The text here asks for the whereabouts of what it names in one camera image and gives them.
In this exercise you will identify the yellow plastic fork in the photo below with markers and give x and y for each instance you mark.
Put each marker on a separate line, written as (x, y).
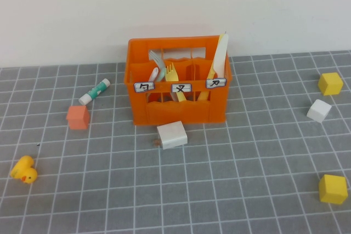
(172, 76)

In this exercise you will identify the white plastic knife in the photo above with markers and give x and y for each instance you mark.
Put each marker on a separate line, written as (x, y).
(220, 53)

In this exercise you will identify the orange plastic cutlery holder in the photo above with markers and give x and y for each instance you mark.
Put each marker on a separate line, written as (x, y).
(164, 113)

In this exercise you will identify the paper label reading fork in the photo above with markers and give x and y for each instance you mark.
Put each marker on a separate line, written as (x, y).
(181, 88)

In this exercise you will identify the yellow plastic knife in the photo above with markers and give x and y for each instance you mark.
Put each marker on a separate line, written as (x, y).
(203, 95)

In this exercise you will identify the mint green plastic spoon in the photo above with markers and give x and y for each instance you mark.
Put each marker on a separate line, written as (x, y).
(162, 75)

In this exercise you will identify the white charger plug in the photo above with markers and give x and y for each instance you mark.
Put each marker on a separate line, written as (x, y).
(172, 135)

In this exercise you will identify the white plastic spoon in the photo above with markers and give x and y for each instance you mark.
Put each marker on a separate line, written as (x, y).
(153, 75)

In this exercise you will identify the paper label reading spoon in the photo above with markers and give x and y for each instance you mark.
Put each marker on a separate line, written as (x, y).
(144, 86)

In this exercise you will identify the pale grey plastic fork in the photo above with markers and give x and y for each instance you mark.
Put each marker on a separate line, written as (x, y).
(160, 62)

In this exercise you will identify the paper label reading knife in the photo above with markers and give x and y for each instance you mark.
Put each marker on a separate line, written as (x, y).
(216, 83)

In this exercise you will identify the white green glue stick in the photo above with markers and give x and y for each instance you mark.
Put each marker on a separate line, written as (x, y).
(94, 91)

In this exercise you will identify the orange foam block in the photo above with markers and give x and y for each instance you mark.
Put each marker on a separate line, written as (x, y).
(78, 117)

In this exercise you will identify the grey grid table mat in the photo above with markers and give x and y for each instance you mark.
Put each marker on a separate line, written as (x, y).
(109, 204)

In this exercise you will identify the white foam cube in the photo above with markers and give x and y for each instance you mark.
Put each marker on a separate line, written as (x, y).
(318, 110)

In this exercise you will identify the yellow foam cube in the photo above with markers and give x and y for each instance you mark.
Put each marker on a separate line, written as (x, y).
(331, 84)
(333, 190)

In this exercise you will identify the yellow rubber duck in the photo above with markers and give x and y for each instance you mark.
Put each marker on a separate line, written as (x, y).
(23, 168)

